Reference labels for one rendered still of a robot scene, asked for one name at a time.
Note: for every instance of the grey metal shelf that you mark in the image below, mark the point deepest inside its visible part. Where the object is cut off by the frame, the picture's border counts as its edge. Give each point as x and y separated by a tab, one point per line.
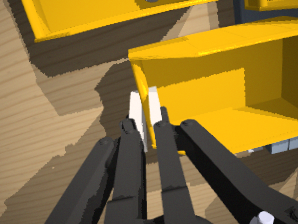
251	15

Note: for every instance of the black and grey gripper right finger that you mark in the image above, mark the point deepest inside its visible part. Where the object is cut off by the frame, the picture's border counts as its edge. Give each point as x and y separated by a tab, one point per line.
245	195

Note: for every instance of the yellow bin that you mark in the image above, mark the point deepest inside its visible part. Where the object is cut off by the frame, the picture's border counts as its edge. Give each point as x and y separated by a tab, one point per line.
267	5
245	97
68	17

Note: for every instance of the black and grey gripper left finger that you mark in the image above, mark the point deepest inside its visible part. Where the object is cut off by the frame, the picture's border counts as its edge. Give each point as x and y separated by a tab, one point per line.
87	194

